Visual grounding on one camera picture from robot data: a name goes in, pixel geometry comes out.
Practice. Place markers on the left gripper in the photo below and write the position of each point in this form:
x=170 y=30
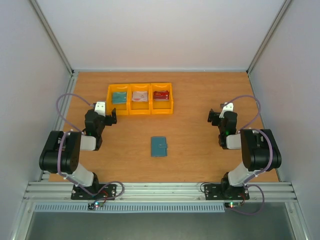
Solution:
x=110 y=122

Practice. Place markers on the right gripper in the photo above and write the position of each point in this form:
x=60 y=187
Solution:
x=216 y=119

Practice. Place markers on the teal card holder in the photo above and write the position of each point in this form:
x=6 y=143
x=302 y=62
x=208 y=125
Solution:
x=159 y=147

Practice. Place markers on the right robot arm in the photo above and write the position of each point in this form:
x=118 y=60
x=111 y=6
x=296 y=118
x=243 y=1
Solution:
x=259 y=152

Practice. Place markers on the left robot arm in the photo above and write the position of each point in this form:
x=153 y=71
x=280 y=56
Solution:
x=61 y=152

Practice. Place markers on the teal cards stack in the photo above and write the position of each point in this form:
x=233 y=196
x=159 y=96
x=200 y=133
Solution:
x=119 y=97

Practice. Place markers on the white pink cards stack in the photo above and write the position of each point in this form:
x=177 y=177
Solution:
x=140 y=96

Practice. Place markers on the red cards stack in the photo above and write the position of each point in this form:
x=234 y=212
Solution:
x=162 y=95

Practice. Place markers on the left yellow bin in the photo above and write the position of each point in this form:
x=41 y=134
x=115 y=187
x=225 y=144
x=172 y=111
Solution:
x=121 y=109

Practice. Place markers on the yellow bin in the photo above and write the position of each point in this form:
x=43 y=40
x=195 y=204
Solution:
x=140 y=108
x=121 y=109
x=162 y=101

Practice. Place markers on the middle yellow bin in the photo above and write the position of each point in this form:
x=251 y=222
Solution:
x=140 y=108

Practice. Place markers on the right yellow bin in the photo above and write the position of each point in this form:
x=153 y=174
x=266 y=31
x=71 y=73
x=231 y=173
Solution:
x=162 y=101

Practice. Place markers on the left circuit board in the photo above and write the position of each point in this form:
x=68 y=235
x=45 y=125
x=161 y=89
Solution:
x=95 y=205

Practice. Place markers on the circuit board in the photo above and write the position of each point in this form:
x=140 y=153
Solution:
x=95 y=205
x=232 y=205

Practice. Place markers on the right circuit board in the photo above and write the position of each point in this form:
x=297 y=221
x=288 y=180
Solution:
x=232 y=205

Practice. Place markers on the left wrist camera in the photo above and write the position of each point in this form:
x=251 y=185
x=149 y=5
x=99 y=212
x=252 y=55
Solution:
x=100 y=108

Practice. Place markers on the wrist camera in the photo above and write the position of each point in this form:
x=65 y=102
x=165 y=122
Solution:
x=100 y=108
x=226 y=107

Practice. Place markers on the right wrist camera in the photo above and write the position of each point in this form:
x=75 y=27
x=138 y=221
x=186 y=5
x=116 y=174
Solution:
x=226 y=107

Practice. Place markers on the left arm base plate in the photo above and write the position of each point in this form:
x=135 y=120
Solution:
x=94 y=192

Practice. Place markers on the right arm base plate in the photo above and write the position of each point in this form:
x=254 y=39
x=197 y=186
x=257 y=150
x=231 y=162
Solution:
x=217 y=192

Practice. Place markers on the aluminium front rail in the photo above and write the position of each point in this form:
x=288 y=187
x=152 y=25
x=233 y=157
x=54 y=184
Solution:
x=274 y=192

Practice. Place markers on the grey slotted cable duct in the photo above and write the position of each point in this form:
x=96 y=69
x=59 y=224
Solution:
x=130 y=207

